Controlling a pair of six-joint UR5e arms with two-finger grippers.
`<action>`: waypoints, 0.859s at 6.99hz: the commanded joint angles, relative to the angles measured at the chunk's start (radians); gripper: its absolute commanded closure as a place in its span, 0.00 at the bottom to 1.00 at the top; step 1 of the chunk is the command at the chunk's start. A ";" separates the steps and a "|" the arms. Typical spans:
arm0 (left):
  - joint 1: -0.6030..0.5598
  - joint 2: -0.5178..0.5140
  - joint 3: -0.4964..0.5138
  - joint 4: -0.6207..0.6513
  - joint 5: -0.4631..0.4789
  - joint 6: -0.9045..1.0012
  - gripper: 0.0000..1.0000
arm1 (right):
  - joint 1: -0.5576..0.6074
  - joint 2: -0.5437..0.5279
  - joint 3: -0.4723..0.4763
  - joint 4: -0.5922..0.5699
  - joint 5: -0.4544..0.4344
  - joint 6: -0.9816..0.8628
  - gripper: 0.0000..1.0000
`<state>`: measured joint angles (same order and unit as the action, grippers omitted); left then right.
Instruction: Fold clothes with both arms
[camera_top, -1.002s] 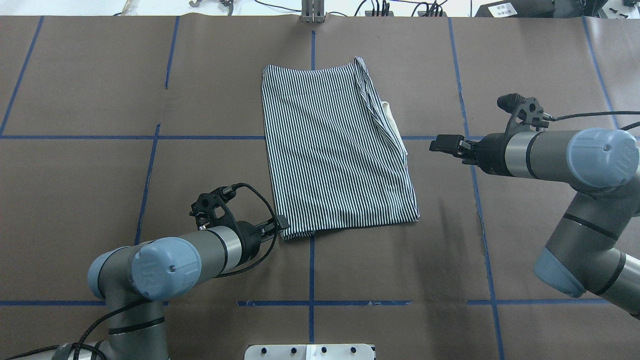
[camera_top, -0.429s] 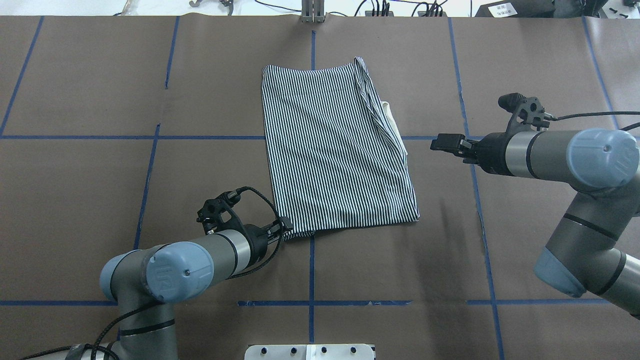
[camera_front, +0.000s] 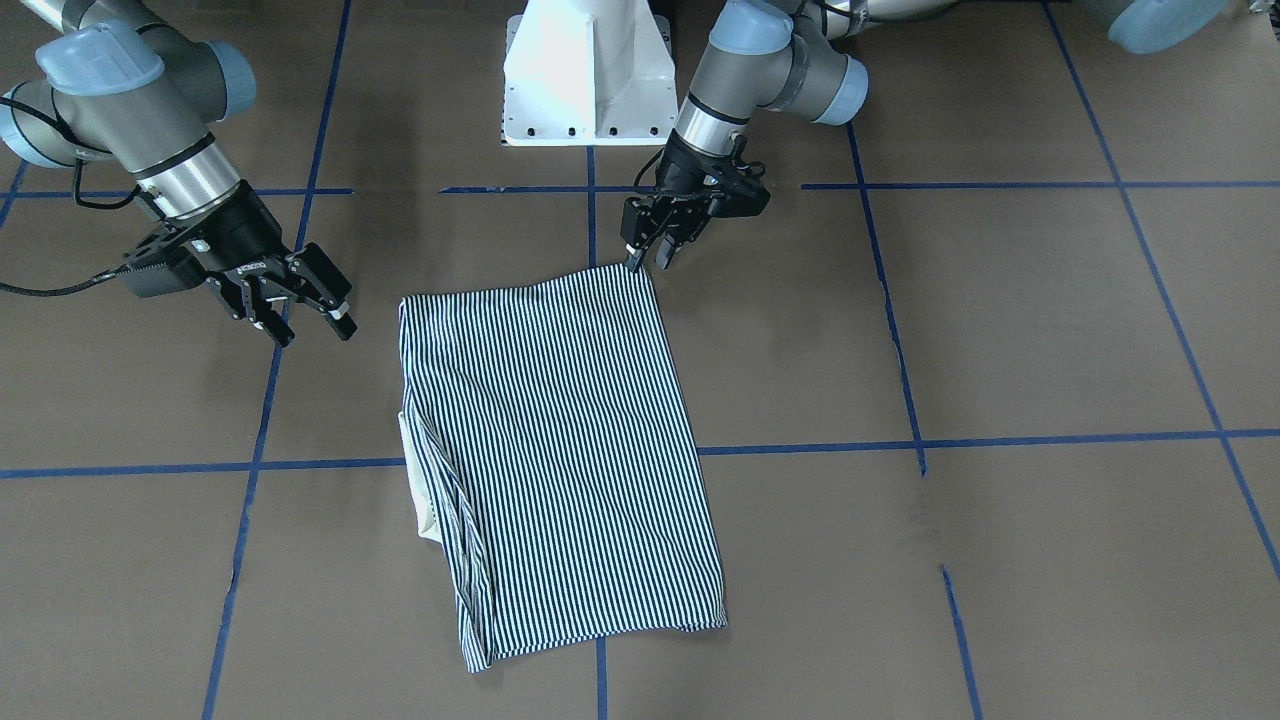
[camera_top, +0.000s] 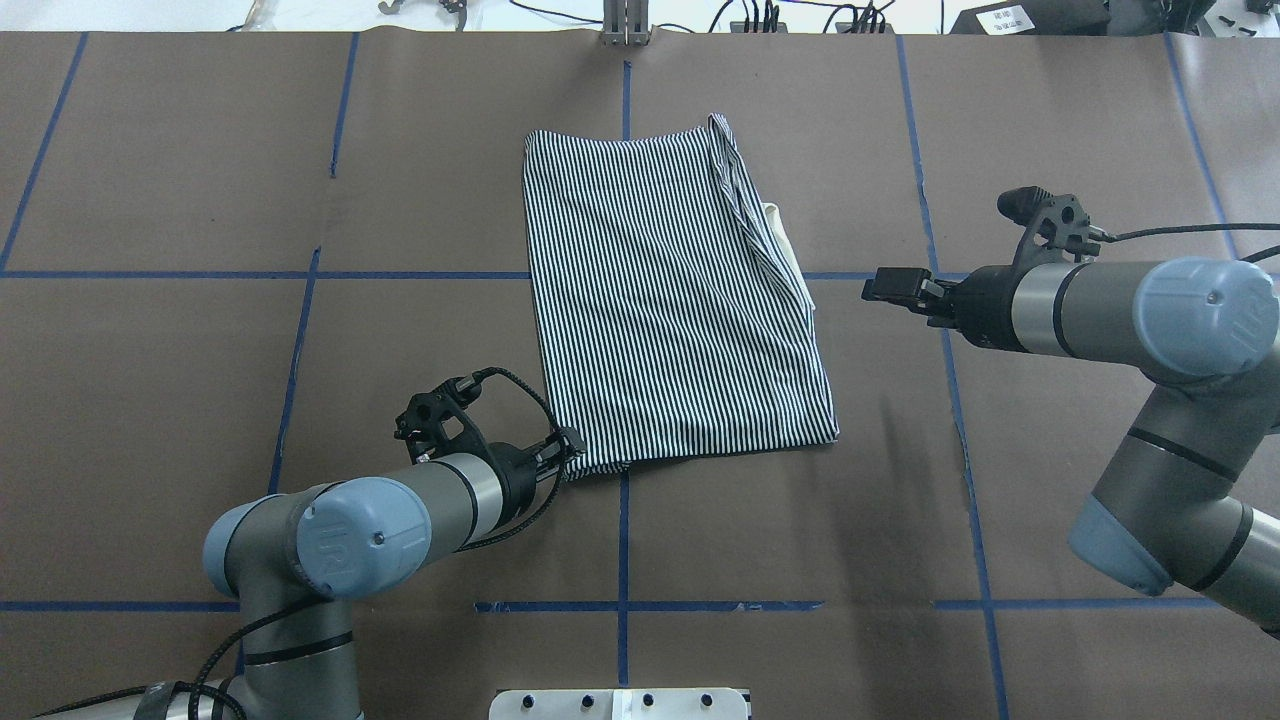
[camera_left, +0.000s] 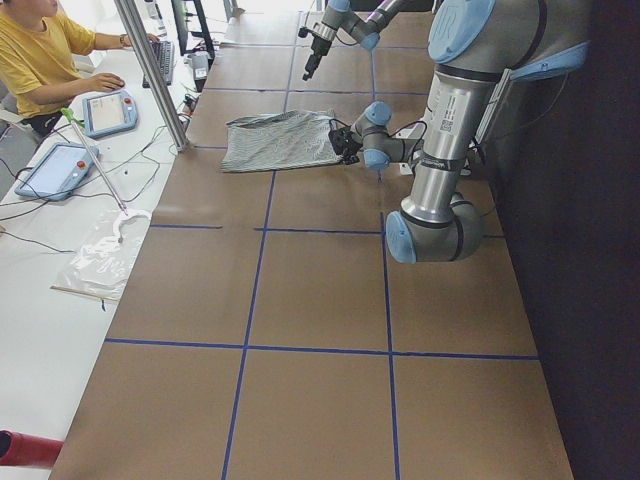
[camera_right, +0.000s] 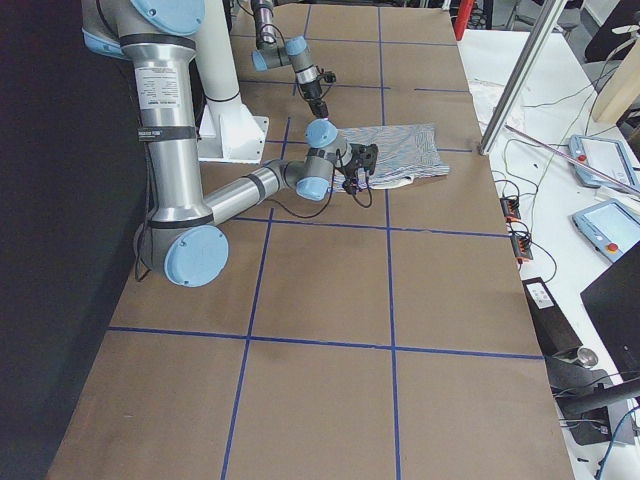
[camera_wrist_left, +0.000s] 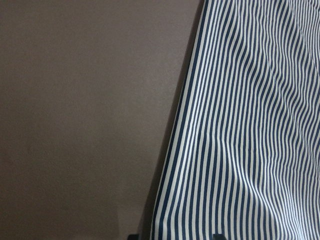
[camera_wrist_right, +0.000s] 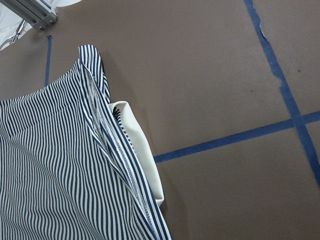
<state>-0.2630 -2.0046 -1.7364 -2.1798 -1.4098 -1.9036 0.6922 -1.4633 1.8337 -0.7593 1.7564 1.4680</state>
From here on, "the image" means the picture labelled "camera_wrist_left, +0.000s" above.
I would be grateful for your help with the brown paper table cover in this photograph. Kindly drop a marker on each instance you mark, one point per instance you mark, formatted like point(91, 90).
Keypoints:
point(88, 95)

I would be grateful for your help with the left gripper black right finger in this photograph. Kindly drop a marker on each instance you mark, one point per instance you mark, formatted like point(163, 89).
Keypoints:
point(218, 236)

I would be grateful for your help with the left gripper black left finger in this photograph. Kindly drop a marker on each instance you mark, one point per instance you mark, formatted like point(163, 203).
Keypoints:
point(135, 236)

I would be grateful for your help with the blue white striped polo shirt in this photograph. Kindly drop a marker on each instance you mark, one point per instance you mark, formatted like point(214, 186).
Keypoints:
point(243, 159)

